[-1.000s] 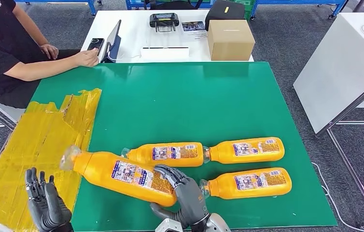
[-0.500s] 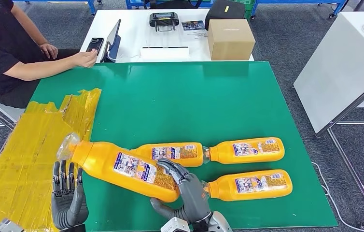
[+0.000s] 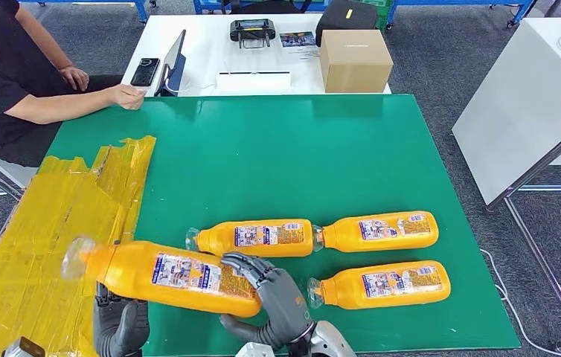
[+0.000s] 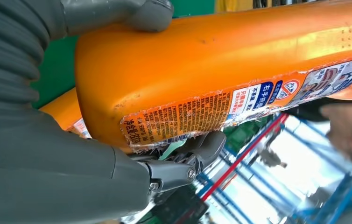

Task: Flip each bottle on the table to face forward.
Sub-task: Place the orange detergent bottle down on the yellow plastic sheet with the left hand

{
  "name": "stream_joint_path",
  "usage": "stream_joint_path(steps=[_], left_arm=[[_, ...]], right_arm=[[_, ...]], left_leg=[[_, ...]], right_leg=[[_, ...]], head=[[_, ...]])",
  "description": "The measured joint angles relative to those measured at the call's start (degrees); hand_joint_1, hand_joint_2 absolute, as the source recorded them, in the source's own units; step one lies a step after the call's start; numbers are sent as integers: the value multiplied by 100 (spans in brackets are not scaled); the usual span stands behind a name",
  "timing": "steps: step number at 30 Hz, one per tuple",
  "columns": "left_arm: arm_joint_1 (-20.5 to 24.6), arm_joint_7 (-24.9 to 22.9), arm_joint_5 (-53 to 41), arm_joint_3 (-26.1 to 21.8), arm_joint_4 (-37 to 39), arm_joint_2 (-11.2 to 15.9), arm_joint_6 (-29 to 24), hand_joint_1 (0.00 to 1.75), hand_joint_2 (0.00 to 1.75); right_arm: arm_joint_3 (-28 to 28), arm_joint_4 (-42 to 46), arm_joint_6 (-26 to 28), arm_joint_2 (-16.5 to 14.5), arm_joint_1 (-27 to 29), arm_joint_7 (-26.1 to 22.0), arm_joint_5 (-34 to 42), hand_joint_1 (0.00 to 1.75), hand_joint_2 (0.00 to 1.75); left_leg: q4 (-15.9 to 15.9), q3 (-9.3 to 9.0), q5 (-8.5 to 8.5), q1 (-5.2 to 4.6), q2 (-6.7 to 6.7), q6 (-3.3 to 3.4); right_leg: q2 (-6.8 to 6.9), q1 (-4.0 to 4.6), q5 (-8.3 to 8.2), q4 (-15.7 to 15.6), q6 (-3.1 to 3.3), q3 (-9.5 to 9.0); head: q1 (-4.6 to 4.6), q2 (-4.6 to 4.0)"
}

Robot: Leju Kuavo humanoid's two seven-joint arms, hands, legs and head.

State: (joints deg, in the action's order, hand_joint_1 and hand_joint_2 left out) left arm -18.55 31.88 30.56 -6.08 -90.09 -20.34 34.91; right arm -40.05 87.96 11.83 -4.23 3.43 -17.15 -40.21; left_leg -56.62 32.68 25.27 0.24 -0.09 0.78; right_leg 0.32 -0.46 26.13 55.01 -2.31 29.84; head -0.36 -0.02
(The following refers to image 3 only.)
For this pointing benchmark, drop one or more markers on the person's right hand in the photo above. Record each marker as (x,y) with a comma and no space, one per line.
(127,96)

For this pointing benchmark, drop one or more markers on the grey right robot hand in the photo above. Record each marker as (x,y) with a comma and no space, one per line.
(283,305)

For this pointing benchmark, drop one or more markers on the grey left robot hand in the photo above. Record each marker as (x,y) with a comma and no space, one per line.
(120,325)

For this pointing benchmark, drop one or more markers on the person's left hand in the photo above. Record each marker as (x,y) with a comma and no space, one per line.
(76,78)

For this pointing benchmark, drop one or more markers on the orange detergent bottle clear cap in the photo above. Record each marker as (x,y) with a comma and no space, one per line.
(132,273)
(344,290)
(344,234)
(216,239)

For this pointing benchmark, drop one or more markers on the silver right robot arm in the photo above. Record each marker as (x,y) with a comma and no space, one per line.
(330,342)

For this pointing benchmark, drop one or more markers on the person's right forearm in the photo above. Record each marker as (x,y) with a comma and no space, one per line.
(58,107)

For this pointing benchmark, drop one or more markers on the person's left forearm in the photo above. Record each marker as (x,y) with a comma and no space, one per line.
(44,42)

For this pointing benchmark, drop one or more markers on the black smartphone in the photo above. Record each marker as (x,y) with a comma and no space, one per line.
(145,71)

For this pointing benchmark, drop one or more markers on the tablet in blue case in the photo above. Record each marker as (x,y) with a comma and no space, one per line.
(176,59)

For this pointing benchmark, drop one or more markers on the blue metal rack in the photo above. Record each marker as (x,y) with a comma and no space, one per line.
(458,2)
(140,10)
(199,7)

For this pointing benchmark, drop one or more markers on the white chair with metal leg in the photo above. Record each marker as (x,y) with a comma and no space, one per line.
(14,172)

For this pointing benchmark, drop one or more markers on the white flat box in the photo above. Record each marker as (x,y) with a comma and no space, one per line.
(253,83)

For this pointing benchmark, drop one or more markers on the yellow tape sheet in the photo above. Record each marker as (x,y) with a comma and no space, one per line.
(39,212)

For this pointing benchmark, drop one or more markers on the black remote controller with screen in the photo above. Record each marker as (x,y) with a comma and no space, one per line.
(253,29)

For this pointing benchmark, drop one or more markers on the green work table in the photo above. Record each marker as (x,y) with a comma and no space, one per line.
(285,157)

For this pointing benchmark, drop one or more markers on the printed leaflet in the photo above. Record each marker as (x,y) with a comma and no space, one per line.
(297,38)

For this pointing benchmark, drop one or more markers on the black bag with yellow tag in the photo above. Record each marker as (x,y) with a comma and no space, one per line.
(342,19)

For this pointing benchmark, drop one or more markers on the brown cardboard box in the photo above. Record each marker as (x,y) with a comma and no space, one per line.
(354,64)

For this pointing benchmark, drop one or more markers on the green plastic crate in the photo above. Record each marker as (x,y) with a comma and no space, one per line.
(383,20)

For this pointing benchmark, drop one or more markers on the white side table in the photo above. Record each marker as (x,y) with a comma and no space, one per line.
(519,108)

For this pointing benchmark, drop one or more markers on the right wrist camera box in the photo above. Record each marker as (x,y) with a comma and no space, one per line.
(253,351)

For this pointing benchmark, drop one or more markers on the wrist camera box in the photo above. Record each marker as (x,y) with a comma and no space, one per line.
(253,351)
(21,349)

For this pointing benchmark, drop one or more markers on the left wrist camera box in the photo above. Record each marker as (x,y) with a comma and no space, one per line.
(21,349)

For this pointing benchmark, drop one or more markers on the metal table frame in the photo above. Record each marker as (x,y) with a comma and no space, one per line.
(545,161)

